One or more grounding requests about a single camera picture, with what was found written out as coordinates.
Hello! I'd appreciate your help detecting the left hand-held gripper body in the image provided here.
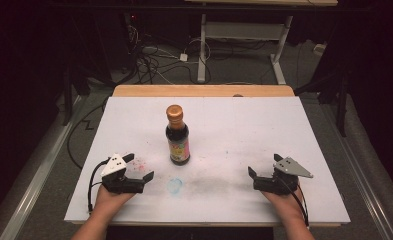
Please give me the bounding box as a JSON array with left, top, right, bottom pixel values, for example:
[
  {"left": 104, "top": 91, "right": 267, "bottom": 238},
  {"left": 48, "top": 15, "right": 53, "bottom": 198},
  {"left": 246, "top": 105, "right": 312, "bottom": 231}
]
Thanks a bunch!
[{"left": 100, "top": 153, "right": 145, "bottom": 195}]

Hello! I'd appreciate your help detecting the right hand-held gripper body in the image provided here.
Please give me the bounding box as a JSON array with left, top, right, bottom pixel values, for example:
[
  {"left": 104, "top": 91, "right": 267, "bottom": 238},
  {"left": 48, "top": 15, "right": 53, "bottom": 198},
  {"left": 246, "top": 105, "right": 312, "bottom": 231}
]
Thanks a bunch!
[{"left": 253, "top": 156, "right": 314, "bottom": 196}]

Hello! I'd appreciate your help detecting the dark soy sauce bottle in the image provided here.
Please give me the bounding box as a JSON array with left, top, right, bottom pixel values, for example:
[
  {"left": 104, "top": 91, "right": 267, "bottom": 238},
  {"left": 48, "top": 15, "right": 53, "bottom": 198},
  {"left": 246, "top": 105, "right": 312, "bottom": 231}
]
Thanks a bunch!
[{"left": 165, "top": 104, "right": 191, "bottom": 167}]

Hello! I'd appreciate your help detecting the person's left hand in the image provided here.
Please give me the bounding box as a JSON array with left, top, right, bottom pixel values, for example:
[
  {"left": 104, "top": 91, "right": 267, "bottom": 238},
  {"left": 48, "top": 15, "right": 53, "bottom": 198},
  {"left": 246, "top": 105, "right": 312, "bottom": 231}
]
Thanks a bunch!
[{"left": 93, "top": 185, "right": 137, "bottom": 215}]

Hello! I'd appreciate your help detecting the person's right hand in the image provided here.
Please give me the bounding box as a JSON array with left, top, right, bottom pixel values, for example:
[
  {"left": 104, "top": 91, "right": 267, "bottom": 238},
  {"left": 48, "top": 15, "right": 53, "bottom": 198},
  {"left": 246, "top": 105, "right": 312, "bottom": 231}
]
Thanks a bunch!
[{"left": 261, "top": 187, "right": 306, "bottom": 220}]

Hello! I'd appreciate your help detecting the white board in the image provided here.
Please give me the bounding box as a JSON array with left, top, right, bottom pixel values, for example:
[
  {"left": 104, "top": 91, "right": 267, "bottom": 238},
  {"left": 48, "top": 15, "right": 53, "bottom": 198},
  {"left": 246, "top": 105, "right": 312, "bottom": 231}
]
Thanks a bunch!
[{"left": 63, "top": 96, "right": 351, "bottom": 225}]

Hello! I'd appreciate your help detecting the black metal stand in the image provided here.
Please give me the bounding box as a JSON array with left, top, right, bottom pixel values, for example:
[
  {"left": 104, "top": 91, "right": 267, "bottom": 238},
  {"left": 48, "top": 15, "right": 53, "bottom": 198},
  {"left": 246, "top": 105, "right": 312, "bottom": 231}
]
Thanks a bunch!
[
  {"left": 61, "top": 59, "right": 118, "bottom": 127},
  {"left": 293, "top": 66, "right": 350, "bottom": 138}
]

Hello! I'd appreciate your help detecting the wooden table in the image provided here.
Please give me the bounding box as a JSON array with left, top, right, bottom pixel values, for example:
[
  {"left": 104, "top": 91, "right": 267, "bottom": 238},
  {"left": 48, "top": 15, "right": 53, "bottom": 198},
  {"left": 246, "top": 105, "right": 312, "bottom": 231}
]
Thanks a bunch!
[{"left": 71, "top": 84, "right": 342, "bottom": 229}]

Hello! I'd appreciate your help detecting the white socket box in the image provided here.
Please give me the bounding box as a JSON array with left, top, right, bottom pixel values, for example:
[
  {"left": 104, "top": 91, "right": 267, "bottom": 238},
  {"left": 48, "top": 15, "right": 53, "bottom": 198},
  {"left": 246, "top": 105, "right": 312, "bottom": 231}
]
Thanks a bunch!
[{"left": 312, "top": 43, "right": 327, "bottom": 56}]

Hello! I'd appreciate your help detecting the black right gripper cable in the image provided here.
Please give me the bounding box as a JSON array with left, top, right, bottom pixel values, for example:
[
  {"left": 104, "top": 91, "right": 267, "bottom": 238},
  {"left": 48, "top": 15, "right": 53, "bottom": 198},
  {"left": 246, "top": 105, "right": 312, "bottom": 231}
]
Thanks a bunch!
[{"left": 282, "top": 182, "right": 310, "bottom": 230}]

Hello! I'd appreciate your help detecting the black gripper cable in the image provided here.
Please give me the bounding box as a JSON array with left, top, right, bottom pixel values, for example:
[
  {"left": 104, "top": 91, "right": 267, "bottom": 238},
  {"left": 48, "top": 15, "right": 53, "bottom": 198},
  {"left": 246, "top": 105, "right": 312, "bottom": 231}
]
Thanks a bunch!
[
  {"left": 282, "top": 182, "right": 310, "bottom": 230},
  {"left": 87, "top": 158, "right": 111, "bottom": 214}
]

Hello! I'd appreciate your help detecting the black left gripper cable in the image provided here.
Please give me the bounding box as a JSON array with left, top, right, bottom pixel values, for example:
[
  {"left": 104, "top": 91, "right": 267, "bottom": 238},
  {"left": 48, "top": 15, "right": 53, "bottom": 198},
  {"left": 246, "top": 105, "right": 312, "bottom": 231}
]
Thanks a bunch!
[{"left": 87, "top": 158, "right": 111, "bottom": 214}]

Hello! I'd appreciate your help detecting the black floor cable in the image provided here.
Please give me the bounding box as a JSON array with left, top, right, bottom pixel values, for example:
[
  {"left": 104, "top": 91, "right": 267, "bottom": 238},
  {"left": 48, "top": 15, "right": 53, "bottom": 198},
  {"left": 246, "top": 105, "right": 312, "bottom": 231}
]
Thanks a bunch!
[{"left": 66, "top": 95, "right": 110, "bottom": 162}]

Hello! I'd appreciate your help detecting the aluminium floor rail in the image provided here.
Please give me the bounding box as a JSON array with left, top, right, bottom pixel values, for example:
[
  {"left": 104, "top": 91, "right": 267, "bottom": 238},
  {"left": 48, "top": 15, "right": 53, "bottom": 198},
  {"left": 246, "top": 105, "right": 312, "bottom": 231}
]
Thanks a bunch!
[
  {"left": 0, "top": 94, "right": 85, "bottom": 240},
  {"left": 328, "top": 99, "right": 393, "bottom": 240}
]

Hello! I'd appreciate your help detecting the tangle of black cables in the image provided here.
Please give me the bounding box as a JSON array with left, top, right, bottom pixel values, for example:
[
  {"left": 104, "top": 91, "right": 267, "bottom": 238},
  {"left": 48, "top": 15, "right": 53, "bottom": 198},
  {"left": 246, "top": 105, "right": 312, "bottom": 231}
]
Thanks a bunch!
[{"left": 122, "top": 23, "right": 212, "bottom": 86}]

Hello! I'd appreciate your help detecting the white metal desk frame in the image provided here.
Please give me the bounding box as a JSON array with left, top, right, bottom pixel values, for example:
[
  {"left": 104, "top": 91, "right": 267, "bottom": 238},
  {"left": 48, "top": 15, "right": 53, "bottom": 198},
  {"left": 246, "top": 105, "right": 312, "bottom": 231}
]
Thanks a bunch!
[{"left": 196, "top": 12, "right": 294, "bottom": 86}]

